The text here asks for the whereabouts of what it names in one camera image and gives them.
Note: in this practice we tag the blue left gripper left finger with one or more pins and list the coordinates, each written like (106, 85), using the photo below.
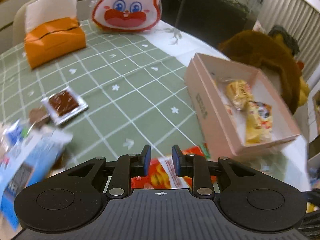
(145, 158)

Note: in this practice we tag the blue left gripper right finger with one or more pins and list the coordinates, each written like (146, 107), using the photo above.
(178, 160)

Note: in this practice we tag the red snack packet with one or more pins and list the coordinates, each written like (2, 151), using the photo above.
(161, 176)

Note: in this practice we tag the yellow panda snack bag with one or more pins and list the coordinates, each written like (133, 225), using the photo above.
(259, 123)

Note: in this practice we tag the chocolate biscuit clear wrapper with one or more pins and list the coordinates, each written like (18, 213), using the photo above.
(64, 105)

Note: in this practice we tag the small brown candy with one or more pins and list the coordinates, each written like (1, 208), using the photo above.
(38, 117)

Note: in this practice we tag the blue white snack packet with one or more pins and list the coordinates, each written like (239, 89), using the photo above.
(29, 155)

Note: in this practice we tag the green checked tablecloth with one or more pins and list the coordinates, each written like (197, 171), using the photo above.
(133, 85)

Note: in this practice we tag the pink cardboard box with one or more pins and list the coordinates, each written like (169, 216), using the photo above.
(223, 124)

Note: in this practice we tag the yellow wrapped cake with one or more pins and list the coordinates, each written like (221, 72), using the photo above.
(239, 93)

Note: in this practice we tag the brown plush toy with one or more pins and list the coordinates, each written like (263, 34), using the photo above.
(259, 50)

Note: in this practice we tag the red white rabbit pillow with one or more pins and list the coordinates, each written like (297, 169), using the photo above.
(128, 16)

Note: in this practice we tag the orange tissue box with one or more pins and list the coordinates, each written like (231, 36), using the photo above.
(52, 30)

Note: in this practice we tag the beige chair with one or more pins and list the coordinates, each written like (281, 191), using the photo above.
(18, 27)

